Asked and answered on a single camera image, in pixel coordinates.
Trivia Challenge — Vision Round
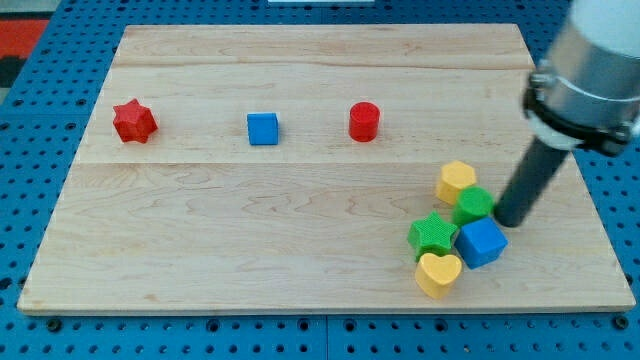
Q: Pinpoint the yellow heart block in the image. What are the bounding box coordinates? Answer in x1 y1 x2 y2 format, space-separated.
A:
414 253 462 299

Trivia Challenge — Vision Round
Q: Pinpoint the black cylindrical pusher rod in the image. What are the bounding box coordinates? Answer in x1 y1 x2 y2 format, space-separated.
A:
494 137 569 228

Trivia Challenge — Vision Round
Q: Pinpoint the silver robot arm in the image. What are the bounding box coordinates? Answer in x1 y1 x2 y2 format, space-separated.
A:
523 0 639 156

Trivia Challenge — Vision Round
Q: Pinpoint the green cylinder block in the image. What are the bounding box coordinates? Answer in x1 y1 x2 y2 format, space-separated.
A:
452 186 494 227

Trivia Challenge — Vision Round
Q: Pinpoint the yellow hexagon block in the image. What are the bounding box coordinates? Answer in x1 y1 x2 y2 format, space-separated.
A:
435 160 477 205

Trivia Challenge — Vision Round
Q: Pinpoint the wooden board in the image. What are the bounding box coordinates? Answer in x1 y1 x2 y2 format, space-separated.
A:
17 24 635 316

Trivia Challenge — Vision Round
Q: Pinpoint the red star block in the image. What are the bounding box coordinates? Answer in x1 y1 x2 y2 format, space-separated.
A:
113 99 158 143

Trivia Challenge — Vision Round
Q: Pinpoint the blue cube block left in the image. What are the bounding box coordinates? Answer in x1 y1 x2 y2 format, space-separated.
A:
246 113 279 146

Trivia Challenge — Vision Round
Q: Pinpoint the red cylinder block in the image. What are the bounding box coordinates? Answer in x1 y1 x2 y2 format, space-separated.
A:
349 101 381 142

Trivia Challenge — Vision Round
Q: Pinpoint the green star block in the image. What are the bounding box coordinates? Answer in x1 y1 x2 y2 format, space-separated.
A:
407 211 458 262

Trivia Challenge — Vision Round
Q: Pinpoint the blue cube block right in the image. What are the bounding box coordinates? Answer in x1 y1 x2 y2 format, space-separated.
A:
454 217 508 269

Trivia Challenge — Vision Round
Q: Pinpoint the blue cube block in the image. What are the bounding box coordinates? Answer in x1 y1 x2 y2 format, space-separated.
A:
454 217 508 269
246 113 279 146

